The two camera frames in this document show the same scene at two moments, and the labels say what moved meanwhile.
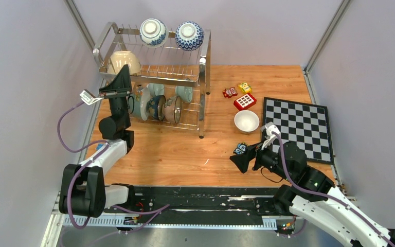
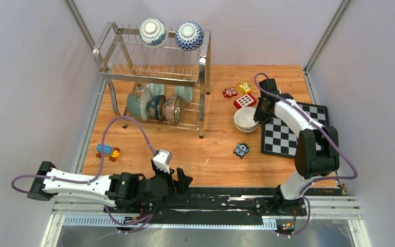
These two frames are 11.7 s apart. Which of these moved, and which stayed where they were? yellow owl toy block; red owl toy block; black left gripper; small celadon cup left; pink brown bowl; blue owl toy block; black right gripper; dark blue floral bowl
Moved: black left gripper; black right gripper
Stayed: dark blue floral bowl; pink brown bowl; blue owl toy block; red owl toy block; yellow owl toy block; small celadon cup left
